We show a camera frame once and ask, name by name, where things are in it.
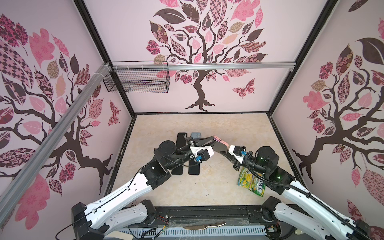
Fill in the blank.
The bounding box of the aluminium rail left wall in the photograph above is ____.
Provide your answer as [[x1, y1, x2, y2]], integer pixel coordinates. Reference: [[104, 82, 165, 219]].
[[1, 63, 110, 224]]

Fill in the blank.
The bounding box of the aluminium rail wall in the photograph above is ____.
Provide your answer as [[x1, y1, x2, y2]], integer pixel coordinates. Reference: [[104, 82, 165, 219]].
[[1, 63, 110, 224], [113, 62, 296, 71]]

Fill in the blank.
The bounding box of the white perforated cable tray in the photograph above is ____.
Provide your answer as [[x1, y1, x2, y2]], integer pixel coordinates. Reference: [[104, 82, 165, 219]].
[[120, 226, 267, 239]]

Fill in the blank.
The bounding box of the black phone case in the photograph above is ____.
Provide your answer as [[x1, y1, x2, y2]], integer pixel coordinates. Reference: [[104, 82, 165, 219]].
[[176, 133, 188, 149]]

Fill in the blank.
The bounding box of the light blue phone case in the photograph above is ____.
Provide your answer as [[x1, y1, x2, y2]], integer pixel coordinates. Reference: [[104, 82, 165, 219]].
[[191, 132, 201, 139]]

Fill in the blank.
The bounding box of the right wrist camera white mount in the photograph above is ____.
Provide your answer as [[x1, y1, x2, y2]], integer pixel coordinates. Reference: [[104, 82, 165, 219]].
[[228, 145, 247, 164]]

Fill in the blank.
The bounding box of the black phone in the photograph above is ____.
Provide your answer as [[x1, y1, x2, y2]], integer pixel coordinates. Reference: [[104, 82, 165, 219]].
[[188, 165, 200, 176], [211, 136, 229, 153]]

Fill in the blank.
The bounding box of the black wire basket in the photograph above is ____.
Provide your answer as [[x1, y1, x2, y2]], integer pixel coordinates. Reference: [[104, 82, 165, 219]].
[[103, 60, 171, 94]]

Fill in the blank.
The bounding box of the aluminium rail back wall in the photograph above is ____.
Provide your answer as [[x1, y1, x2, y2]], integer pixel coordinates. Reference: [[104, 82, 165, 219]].
[[113, 62, 296, 71]]

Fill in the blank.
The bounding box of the green yellow candy bag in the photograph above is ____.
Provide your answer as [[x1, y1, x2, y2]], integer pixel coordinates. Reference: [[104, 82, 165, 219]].
[[238, 168, 266, 197]]

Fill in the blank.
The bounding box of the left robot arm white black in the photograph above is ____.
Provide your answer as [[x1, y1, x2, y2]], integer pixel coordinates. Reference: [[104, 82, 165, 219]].
[[72, 137, 215, 240]]

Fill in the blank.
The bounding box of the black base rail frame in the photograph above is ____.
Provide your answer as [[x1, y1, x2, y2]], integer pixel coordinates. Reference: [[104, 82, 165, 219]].
[[113, 204, 301, 238]]

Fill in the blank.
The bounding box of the white spoon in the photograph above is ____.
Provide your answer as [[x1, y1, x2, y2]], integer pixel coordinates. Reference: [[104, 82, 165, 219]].
[[295, 229, 304, 235]]

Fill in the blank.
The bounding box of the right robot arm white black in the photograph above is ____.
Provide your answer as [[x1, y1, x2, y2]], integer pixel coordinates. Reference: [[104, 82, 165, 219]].
[[219, 145, 371, 240]]

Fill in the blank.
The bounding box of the black smartphone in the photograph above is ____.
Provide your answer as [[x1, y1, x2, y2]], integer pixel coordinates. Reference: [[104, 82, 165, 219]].
[[172, 166, 184, 176]]

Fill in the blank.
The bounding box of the wooden knife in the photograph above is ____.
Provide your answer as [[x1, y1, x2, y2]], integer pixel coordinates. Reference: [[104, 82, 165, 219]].
[[183, 222, 227, 231]]

